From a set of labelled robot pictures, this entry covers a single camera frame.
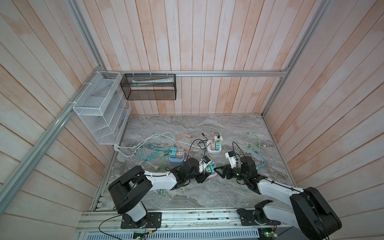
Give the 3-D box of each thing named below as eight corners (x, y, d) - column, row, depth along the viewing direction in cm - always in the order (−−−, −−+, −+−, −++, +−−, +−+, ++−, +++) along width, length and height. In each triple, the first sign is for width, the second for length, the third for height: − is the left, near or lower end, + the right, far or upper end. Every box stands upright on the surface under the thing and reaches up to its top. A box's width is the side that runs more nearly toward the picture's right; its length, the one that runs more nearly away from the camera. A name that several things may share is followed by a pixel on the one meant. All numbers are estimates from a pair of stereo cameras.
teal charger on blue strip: (170, 159, 96) (169, 154, 91) (171, 152, 100) (170, 146, 94) (176, 159, 96) (175, 154, 91) (176, 152, 100) (176, 146, 94)
